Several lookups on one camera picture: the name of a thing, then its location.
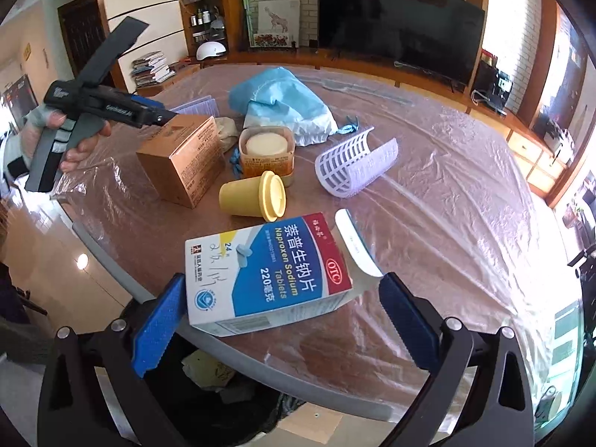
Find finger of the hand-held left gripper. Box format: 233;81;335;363
129;94;162;111
139;106;180;127

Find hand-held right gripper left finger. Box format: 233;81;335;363
37;272;196;447

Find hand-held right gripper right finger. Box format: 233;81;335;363
378;272;535;447

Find brown cardboard box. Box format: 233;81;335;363
136;115;224;209

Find white and blue medicine box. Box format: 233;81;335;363
185;209;387;338

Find orange plastic container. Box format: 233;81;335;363
238;126;296;188

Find black trash bin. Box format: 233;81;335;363
144;330;289;447

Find person's left hand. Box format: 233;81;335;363
0;106;112;182

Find stack of books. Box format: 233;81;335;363
130;51;175;88

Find dark wooden door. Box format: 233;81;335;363
58;0;110;89

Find lavender flat pack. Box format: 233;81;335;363
172;97;219;119

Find beige crumpled paper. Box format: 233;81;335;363
215;116;245;154

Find white helmet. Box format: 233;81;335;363
196;41;227;61

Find small blue wrapper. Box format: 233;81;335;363
228;146;245;178

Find wooden display shelf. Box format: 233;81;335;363
177;0;243;54

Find cream round disc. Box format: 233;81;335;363
245;133;287;156

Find yellow plastic cup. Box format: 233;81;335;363
219;170;287;223

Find red floral picture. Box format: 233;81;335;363
251;32;288;48

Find elephant picture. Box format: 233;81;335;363
257;0;301;35

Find lavender plastic basket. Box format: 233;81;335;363
315;127;400;199

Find white printer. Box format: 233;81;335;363
542;123;576;164

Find black coffee machine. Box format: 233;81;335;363
472;60;513;112

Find black flat television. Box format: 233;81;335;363
317;0;486;87

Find blue drawstring bag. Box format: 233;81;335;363
228;67;361;147

